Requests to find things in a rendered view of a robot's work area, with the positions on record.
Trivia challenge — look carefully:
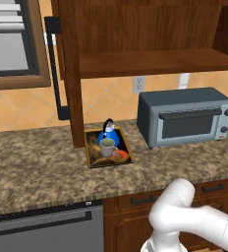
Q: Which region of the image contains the wooden base cabinet door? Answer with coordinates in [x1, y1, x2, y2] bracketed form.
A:
[103, 211, 158, 252]

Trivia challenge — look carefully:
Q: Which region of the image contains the dark tray with gold rim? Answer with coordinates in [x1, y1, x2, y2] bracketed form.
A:
[84, 125, 136, 169]

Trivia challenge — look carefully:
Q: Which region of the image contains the grey toaster oven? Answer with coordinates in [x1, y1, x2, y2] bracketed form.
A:
[137, 87, 228, 150]

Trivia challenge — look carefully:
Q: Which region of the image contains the grey dishwasher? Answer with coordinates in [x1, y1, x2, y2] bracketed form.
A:
[0, 199, 105, 252]

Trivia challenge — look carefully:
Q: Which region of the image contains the white wall switch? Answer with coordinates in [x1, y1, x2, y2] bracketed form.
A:
[178, 73, 191, 91]

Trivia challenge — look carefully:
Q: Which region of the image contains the grey mug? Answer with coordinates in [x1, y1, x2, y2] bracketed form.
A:
[99, 138, 120, 159]

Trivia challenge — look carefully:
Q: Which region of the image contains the window with wooden frame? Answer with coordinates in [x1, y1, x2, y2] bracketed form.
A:
[0, 0, 52, 92]

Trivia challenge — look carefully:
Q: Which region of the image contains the black drawer handle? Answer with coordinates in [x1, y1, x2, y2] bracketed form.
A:
[200, 183, 225, 194]
[130, 195, 155, 206]

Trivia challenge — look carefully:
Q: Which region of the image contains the white wall outlet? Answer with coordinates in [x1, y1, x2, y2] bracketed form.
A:
[132, 75, 146, 95]

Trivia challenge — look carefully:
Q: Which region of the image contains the wooden wall cabinet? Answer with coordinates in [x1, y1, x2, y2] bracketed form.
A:
[74, 0, 228, 80]

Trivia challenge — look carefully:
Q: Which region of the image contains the black cabinet door handle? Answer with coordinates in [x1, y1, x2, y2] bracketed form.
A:
[43, 16, 72, 122]

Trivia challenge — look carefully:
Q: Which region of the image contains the black dishwasher handle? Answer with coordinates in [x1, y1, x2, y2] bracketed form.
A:
[0, 210, 93, 238]

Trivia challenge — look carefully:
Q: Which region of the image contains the blue kettle with black handle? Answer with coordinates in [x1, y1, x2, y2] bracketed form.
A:
[96, 118, 121, 148]

